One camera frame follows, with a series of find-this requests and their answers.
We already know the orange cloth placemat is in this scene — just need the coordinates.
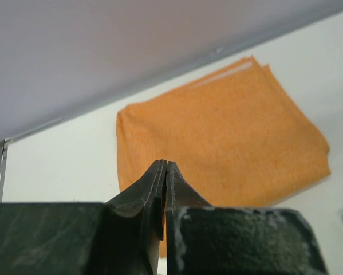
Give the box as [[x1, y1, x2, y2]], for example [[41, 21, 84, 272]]
[[115, 56, 332, 258]]

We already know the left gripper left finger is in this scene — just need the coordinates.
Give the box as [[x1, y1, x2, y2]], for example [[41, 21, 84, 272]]
[[0, 160, 166, 274]]

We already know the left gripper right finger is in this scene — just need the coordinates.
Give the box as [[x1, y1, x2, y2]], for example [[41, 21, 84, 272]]
[[165, 162, 328, 274]]

